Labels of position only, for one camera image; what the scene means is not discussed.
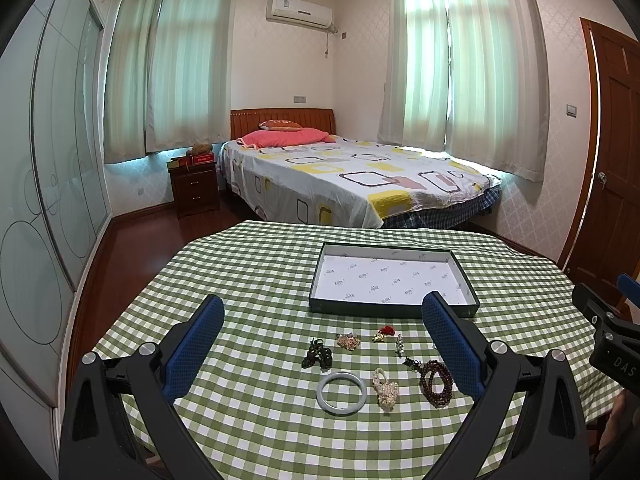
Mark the brown wooden door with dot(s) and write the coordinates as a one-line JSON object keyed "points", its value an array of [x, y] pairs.
{"points": [[603, 241]]}

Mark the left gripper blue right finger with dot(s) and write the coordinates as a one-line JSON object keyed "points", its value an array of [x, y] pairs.
{"points": [[459, 343]]}

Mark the pale jade bangle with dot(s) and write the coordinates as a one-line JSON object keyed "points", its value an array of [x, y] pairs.
{"points": [[341, 394]]}

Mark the small red knot gold charm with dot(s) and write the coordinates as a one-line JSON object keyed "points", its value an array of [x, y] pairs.
{"points": [[385, 332]]}

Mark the red boxes on nightstand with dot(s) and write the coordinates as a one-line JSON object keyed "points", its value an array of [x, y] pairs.
{"points": [[197, 154]]}

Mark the dark wooden nightstand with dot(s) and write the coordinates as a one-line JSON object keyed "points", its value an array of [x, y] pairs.
{"points": [[194, 188]]}

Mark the frosted glass wardrobe doors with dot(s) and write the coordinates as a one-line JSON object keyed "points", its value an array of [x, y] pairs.
{"points": [[53, 203]]}

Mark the rose gold pearl brooch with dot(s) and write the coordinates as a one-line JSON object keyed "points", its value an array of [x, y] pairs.
{"points": [[349, 342]]}

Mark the dark green tray box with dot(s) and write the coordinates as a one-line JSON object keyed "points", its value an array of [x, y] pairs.
{"points": [[388, 281]]}

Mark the wooden headboard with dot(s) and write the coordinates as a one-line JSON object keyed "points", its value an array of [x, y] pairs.
{"points": [[246, 120]]}

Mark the orange patterned cushion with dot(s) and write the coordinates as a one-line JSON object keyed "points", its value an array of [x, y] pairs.
{"points": [[279, 125]]}

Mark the white curtains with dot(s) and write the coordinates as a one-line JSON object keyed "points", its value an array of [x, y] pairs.
{"points": [[168, 77], [469, 78]]}

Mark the left white curtains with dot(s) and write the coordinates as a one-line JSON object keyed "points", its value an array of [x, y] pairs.
{"points": [[168, 77]]}

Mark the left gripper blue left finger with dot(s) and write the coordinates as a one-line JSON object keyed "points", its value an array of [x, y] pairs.
{"points": [[186, 346]]}

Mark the right white curtains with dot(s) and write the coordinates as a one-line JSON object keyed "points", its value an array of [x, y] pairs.
{"points": [[469, 78]]}

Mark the silver rhinestone brooch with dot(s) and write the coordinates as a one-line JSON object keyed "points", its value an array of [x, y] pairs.
{"points": [[400, 348]]}

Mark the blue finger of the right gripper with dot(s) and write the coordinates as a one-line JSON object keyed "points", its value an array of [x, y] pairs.
{"points": [[630, 288], [589, 304]]}

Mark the green white checkered tablecloth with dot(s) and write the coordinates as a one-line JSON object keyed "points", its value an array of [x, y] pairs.
{"points": [[252, 409]]}

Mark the bed with patterned sheet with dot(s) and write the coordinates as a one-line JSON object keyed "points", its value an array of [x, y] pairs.
{"points": [[358, 184]]}

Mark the wall light switch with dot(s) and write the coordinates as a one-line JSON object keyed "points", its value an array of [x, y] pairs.
{"points": [[571, 110]]}

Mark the pink pillow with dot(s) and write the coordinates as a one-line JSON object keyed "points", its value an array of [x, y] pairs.
{"points": [[283, 138]]}

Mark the white wall air conditioner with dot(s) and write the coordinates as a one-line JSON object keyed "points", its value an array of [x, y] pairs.
{"points": [[300, 12]]}

